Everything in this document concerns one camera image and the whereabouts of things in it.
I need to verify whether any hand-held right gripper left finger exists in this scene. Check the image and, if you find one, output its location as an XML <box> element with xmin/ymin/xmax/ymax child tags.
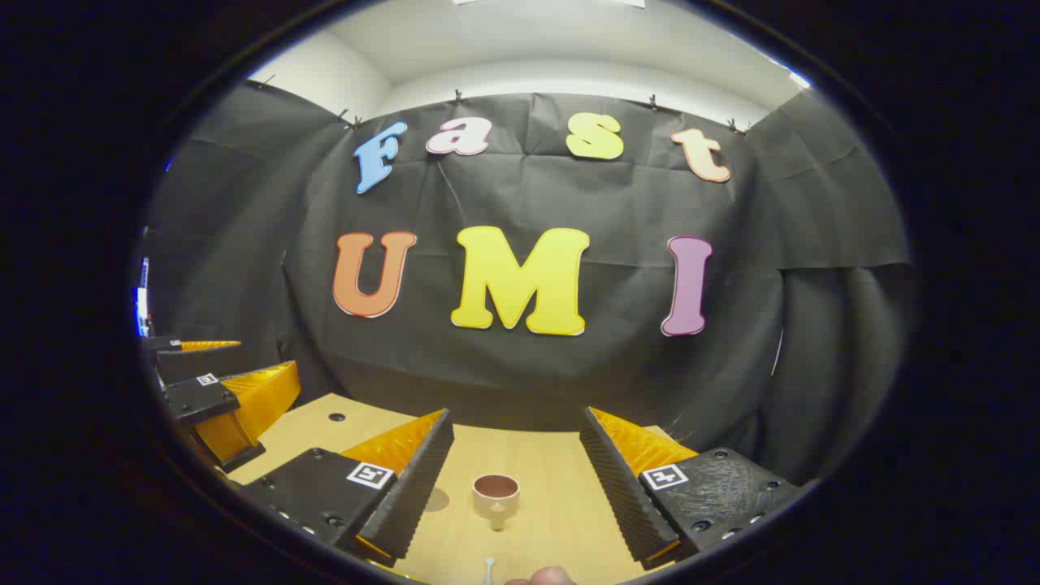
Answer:
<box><xmin>240</xmin><ymin>409</ymin><xmax>456</xmax><ymax>568</ymax></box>

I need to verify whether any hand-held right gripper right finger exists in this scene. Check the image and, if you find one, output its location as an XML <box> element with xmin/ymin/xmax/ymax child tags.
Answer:
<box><xmin>579</xmin><ymin>406</ymin><xmax>805</xmax><ymax>571</ymax></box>

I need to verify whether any beige cup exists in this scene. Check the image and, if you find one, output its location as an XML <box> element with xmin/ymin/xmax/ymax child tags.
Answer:
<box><xmin>472</xmin><ymin>474</ymin><xmax>521</xmax><ymax>533</ymax></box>

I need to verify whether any light wooden desktop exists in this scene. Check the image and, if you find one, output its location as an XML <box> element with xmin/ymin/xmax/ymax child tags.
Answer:
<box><xmin>227</xmin><ymin>394</ymin><xmax>700</xmax><ymax>585</ymax></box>

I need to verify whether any blue lit screen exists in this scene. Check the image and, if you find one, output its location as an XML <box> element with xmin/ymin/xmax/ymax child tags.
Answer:
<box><xmin>134</xmin><ymin>258</ymin><xmax>153</xmax><ymax>336</ymax></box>

